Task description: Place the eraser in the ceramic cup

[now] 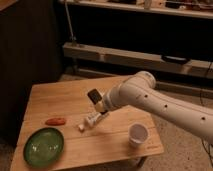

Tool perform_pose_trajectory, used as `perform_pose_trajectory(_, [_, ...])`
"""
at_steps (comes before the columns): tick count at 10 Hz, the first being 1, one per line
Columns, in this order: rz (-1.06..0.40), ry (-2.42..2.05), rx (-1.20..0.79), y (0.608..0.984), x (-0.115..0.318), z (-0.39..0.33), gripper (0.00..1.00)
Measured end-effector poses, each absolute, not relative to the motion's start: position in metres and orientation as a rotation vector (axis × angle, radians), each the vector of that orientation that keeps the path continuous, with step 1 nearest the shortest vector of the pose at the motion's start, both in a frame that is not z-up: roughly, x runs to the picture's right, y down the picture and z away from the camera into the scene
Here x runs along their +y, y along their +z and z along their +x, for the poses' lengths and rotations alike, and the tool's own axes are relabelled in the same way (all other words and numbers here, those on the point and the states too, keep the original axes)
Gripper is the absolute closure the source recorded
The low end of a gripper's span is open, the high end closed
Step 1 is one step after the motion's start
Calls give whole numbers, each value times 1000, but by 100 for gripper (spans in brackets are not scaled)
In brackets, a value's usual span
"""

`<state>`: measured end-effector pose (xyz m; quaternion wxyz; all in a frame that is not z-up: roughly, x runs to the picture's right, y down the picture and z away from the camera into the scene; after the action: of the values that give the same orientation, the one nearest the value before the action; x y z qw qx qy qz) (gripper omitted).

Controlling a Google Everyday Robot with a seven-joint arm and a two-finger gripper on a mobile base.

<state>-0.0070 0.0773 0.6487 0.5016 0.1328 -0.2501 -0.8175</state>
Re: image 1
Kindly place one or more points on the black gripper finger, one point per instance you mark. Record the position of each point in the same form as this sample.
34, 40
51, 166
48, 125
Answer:
94, 96

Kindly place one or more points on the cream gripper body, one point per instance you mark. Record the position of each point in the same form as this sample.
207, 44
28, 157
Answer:
99, 107

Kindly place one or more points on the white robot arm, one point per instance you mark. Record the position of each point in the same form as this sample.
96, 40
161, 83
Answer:
139, 91

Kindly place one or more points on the white printed tube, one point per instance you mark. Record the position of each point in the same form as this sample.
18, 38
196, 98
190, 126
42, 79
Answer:
93, 119

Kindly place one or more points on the small white cap piece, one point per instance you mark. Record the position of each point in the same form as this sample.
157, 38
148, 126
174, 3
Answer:
81, 127

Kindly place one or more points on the red orange oblong object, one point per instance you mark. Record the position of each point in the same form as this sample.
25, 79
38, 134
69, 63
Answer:
55, 121

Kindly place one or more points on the wooden table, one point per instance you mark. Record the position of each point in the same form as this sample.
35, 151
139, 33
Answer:
107, 142

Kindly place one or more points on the green round plate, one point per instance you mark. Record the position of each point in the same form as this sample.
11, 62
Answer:
43, 147

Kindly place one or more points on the black device on shelf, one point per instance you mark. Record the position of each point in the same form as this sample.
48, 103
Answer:
176, 60

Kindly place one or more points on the wooden wall shelf unit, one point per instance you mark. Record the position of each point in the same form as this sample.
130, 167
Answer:
122, 38

